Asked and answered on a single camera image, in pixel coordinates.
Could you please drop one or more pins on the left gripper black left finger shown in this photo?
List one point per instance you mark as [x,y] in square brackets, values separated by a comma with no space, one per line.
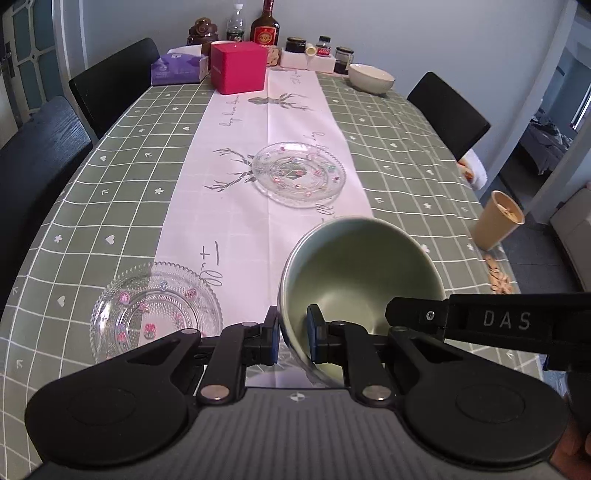
[239,347]

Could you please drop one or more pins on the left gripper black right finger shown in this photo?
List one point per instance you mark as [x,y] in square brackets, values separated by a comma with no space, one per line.
[351,347]

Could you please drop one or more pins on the green ceramic bowl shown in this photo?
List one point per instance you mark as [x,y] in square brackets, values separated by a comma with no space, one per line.
[351,268]

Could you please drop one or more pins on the clear glass plate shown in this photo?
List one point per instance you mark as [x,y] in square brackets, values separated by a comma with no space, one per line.
[298,175]
[148,302]

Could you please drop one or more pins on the pile of seed shells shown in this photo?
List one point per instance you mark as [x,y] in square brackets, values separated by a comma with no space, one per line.
[500,282]

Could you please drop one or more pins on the tan paper cup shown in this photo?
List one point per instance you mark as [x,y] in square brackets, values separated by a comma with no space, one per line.
[499,219]

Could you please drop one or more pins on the white snack bag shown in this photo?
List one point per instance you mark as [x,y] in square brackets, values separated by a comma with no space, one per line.
[473,170]

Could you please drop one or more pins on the green checked tablecloth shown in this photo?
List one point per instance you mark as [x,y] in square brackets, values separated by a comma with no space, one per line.
[171,182]

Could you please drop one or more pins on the black chair right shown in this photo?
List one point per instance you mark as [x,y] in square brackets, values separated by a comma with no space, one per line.
[458,124]

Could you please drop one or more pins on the black chair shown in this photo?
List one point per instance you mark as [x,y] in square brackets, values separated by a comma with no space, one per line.
[104,91]
[36,164]
[458,124]

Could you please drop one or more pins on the cream ceramic bowl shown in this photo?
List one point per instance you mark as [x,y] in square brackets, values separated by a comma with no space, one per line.
[370,79]

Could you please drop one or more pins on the magenta square box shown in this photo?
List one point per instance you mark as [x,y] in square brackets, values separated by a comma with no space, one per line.
[238,67]

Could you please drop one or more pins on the white box under jars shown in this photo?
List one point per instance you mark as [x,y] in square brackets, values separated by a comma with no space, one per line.
[300,61]

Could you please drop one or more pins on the black chair near left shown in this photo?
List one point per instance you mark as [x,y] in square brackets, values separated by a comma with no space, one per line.
[36,164]

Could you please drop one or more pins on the dark glass jar right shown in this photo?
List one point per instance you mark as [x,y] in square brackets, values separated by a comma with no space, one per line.
[343,58]

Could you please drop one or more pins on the purple tissue pack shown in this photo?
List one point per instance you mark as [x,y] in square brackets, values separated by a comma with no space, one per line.
[178,68]

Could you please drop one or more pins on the black chair far left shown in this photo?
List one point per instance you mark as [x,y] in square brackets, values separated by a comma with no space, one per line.
[104,91]

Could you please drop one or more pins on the small red-label jar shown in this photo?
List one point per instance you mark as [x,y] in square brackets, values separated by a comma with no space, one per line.
[323,46]

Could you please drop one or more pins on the dark jar left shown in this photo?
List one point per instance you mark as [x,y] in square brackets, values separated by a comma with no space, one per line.
[296,45]

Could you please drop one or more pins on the brown liquor bottle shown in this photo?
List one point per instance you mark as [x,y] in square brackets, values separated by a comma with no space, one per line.
[265,29]

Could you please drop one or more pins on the brown carved figurine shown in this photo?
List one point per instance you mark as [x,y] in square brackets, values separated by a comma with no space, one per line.
[202,31]

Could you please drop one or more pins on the clear water bottle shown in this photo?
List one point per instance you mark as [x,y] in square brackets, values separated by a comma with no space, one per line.
[235,29]

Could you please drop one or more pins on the white glass-pane door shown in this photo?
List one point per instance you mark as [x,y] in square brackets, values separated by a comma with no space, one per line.
[29,65]

